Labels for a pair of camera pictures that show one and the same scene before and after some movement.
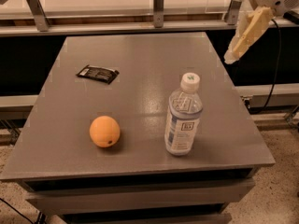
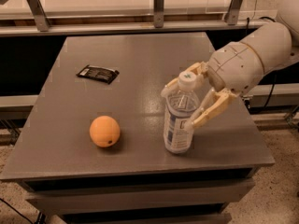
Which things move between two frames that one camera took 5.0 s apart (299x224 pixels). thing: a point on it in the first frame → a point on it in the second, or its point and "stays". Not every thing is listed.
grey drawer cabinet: (73, 180) stays
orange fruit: (105, 131) stays
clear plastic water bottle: (183, 119) stays
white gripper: (277, 0) → (234, 69)
